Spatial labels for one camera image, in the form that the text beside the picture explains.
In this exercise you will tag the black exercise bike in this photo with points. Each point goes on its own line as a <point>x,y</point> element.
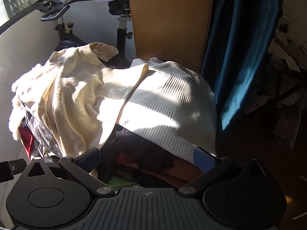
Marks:
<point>54,10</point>

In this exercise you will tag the white ribbed knit sweater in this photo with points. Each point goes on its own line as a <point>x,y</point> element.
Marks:
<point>162,102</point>

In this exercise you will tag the cream embroidered fluffy garment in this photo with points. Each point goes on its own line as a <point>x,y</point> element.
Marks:
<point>76,96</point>

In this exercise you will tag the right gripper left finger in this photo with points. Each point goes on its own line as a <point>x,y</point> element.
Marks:
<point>79,168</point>

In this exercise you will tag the grey patterned garment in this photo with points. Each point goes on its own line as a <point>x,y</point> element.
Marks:
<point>46,144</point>

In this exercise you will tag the red garment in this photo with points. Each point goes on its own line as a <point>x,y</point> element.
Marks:
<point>27,140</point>

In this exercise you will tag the wooden wardrobe panel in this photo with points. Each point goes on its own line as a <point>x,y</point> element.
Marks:
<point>171,30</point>

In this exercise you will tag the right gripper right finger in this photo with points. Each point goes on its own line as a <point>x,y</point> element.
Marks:
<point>207,163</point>

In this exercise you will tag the dark blue curtain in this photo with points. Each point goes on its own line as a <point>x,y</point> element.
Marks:
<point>240,33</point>

